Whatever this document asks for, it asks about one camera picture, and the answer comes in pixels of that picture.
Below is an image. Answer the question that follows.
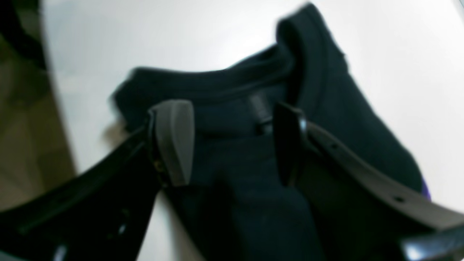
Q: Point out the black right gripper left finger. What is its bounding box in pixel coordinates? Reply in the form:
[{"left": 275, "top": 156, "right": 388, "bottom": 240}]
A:
[{"left": 0, "top": 100, "right": 195, "bottom": 261}]

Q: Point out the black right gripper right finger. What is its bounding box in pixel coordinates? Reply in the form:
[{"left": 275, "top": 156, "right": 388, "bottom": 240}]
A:
[{"left": 273, "top": 103, "right": 464, "bottom": 261}]

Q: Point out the black T-shirt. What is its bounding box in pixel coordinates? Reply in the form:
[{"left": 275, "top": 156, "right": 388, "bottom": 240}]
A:
[{"left": 114, "top": 3, "right": 430, "bottom": 261}]

